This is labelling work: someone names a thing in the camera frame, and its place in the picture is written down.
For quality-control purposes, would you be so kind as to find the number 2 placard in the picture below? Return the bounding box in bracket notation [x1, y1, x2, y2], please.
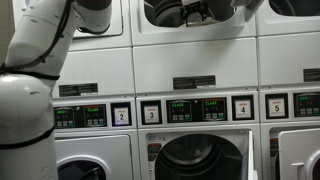
[110, 101, 133, 128]

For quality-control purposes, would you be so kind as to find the number 4 placard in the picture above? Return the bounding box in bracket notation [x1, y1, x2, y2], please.
[231, 94, 255, 121]

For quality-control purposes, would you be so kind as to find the open dryer door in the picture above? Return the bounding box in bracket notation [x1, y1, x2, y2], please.
[229, 0, 265, 23]
[247, 129, 258, 180]

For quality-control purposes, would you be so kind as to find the white stacked dryer numbered 5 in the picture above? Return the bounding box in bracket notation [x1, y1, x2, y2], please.
[255, 0, 320, 180]

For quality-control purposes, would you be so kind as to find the red white caution sticker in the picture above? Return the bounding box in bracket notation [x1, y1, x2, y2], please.
[269, 137, 280, 158]
[147, 142, 163, 163]

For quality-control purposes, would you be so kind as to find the number 5 placard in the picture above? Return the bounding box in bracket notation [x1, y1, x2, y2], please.
[265, 92, 290, 120]

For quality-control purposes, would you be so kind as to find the black dryer display panel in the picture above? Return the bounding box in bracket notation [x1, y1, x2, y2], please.
[292, 91, 320, 118]
[53, 103, 108, 130]
[166, 96, 229, 124]

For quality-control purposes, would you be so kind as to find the left washing machine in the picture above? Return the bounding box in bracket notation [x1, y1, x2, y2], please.
[54, 134, 134, 180]

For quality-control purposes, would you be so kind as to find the white stacked dryer numbered 2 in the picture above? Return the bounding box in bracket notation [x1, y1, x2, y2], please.
[11, 0, 141, 180]

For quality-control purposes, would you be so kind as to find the number 3 placard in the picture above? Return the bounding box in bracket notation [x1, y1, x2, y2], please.
[140, 99, 163, 126]

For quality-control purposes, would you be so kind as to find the white stacked dryer numbered 3-4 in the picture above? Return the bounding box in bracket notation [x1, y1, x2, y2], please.
[129, 0, 263, 180]

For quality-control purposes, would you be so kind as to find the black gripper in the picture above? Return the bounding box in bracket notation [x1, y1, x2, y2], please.
[179, 3, 215, 27]

